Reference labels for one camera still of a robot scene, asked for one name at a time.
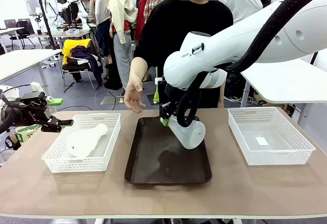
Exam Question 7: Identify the person in red jacket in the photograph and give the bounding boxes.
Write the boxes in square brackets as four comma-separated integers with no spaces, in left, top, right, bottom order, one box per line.
[127,0,149,40]

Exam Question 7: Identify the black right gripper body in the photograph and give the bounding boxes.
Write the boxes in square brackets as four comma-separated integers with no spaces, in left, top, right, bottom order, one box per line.
[158,77,181,119]

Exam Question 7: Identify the green and white cardboard box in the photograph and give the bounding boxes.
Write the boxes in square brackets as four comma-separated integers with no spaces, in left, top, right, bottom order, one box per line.
[15,125,41,143]

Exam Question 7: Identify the white perforated plastic basket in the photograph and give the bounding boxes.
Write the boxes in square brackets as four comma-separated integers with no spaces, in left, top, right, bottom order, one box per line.
[41,113,121,173]

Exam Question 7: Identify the white background desk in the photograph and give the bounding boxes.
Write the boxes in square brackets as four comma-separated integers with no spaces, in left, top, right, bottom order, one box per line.
[0,27,25,47]

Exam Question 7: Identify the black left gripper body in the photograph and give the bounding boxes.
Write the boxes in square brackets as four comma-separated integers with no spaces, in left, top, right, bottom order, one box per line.
[20,92,52,126]

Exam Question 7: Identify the dark purple garment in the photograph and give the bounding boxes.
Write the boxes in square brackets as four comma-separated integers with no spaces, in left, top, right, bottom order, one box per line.
[70,45,104,85]

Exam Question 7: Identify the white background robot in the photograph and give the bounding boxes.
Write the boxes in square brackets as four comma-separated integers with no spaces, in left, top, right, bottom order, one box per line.
[57,0,89,25]

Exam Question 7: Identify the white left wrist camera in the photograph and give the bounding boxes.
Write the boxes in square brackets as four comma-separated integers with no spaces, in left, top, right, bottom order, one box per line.
[30,82,43,94]

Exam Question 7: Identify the yellow garment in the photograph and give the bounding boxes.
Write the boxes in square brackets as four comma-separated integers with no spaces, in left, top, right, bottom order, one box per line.
[62,39,92,66]

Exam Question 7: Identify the person's right hand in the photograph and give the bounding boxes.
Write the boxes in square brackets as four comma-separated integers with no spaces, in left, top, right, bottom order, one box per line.
[124,77,146,114]

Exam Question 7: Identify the whiteboard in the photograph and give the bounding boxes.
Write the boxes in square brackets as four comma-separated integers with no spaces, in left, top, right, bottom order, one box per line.
[22,0,44,16]

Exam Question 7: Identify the black metal chair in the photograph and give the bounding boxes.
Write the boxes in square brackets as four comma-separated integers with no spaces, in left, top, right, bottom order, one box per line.
[62,38,103,92]

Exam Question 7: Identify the black office chair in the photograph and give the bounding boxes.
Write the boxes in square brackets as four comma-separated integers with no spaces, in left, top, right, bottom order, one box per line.
[10,20,36,50]

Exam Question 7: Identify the mannequin with white tank top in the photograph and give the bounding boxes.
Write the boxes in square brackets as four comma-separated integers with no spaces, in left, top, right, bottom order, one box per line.
[89,0,113,65]

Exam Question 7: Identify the mannequin with white shirt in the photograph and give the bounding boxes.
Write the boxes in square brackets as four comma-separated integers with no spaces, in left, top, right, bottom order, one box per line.
[222,0,264,25]

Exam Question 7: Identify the mannequin with cream jacket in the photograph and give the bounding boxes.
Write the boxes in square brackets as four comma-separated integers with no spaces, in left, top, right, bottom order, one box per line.
[106,0,140,97]

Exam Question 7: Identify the person in black sweater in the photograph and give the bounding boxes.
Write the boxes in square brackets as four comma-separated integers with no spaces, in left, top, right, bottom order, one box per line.
[132,0,235,109]

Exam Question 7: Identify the black tripod stand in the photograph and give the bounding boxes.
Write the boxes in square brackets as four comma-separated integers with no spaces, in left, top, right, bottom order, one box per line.
[35,0,61,50]

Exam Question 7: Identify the white perforated basket with label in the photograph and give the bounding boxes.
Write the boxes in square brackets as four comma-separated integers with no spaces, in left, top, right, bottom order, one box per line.
[227,107,316,166]

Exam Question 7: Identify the translucent white conical flask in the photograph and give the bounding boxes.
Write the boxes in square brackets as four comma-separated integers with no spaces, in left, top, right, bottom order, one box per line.
[66,123,108,158]
[167,116,206,150]

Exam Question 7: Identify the person's left forearm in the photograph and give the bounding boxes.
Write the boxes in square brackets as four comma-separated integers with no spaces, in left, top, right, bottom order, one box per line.
[217,80,225,108]

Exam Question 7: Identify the right arm black cable sleeve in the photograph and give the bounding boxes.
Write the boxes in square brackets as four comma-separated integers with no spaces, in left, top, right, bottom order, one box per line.
[176,0,317,128]

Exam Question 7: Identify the dark brown plastic tray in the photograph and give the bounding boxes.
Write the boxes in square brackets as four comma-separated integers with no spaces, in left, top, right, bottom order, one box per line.
[124,115,213,186]

